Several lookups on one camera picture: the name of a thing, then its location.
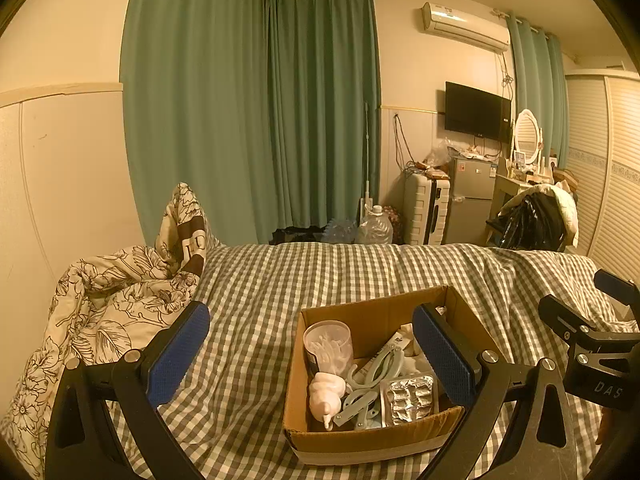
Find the cream padded coat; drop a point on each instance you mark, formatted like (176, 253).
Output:
(567, 210)

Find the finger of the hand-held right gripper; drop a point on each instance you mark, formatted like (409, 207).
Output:
(616, 282)
(565, 315)

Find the floral quilt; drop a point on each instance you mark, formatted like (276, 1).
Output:
(100, 300)

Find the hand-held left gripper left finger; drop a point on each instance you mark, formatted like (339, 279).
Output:
(180, 355)

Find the white oval mirror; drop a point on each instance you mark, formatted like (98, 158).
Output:
(527, 135)

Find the narrow green curtain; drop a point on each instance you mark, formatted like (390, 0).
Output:
(535, 85)

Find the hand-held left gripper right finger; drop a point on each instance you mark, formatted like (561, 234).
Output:
(445, 355)

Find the cardboard box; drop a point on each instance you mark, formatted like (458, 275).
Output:
(360, 442)

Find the dark green curtain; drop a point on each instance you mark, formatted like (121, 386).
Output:
(325, 110)

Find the crushed clear plastic bottles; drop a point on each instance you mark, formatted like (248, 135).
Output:
(342, 232)

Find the floral pillow with brown band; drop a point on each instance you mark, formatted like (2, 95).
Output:
(187, 230)

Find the large clear water jug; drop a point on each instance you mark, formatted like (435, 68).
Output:
(374, 230)

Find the black wall television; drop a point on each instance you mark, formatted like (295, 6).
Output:
(475, 110)

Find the wide green curtain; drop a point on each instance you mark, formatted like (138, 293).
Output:
(195, 100)

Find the clear cup of cotton swabs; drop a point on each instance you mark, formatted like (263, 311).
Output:
(327, 345)

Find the white mop pole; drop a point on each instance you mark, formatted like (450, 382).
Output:
(366, 160)

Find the white figure-shaped bottle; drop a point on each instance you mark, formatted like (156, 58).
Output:
(325, 392)

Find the white suitcase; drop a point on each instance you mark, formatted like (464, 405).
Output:
(422, 210)

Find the black bag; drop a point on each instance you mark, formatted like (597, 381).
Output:
(297, 236)

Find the clear plastic bag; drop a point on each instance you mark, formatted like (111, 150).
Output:
(440, 152)

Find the silver blister pack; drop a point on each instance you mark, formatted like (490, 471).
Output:
(407, 397)

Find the white louvred wardrobe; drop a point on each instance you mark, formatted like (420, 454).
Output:
(610, 175)

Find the white air conditioner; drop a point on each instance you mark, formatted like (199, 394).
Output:
(462, 22)

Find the small silver fridge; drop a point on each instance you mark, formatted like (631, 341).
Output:
(472, 200)

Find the person's right hand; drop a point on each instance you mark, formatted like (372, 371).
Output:
(606, 425)

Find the black jacket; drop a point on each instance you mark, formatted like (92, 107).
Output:
(530, 225)

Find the cream dressing table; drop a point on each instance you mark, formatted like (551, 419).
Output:
(507, 185)

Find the small white printed box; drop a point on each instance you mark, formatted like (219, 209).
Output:
(405, 342)

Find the grey checked bed sheet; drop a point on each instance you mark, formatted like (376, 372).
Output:
(300, 275)

